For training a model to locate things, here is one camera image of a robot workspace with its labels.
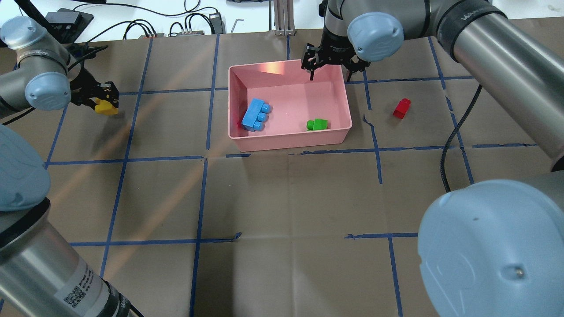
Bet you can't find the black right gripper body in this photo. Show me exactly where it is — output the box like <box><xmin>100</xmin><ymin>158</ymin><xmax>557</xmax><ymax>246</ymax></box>
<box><xmin>301</xmin><ymin>43</ymin><xmax>371</xmax><ymax>71</ymax></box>

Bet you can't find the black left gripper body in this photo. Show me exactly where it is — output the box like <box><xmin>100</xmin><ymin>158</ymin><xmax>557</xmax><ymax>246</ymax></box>
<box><xmin>69</xmin><ymin>68</ymin><xmax>119</xmax><ymax>108</ymax></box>

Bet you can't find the yellow toy block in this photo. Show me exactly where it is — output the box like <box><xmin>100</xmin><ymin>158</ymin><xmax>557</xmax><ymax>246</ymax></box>
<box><xmin>94</xmin><ymin>98</ymin><xmax>119</xmax><ymax>116</ymax></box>

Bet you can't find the green toy block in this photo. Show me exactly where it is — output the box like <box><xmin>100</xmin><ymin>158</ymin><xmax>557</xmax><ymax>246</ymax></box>
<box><xmin>306</xmin><ymin>118</ymin><xmax>329</xmax><ymax>131</ymax></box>

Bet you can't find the red toy block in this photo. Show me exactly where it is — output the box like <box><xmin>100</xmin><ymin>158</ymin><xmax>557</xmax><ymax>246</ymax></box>
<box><xmin>393</xmin><ymin>98</ymin><xmax>411</xmax><ymax>120</ymax></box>

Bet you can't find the blue toy block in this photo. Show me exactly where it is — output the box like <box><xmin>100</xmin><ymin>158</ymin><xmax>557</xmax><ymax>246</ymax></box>
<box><xmin>241</xmin><ymin>98</ymin><xmax>272</xmax><ymax>132</ymax></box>

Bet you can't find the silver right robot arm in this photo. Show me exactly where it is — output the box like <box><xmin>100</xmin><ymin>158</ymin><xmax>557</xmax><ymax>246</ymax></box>
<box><xmin>302</xmin><ymin>0</ymin><xmax>563</xmax><ymax>317</ymax></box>

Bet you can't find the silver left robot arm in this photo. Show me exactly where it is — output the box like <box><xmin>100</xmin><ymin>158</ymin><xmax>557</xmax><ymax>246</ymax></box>
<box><xmin>0</xmin><ymin>16</ymin><xmax>141</xmax><ymax>317</ymax></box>

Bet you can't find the pink plastic box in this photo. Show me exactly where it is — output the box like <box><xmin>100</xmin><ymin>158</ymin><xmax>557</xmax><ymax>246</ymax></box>
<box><xmin>228</xmin><ymin>60</ymin><xmax>353</xmax><ymax>152</ymax></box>

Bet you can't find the black power adapter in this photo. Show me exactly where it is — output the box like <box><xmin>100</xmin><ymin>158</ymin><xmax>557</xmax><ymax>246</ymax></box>
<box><xmin>209</xmin><ymin>12</ymin><xmax>224</xmax><ymax>34</ymax></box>

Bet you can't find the aluminium frame post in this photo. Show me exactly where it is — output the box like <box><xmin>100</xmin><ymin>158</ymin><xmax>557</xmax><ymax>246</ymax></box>
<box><xmin>273</xmin><ymin>0</ymin><xmax>296</xmax><ymax>36</ymax></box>

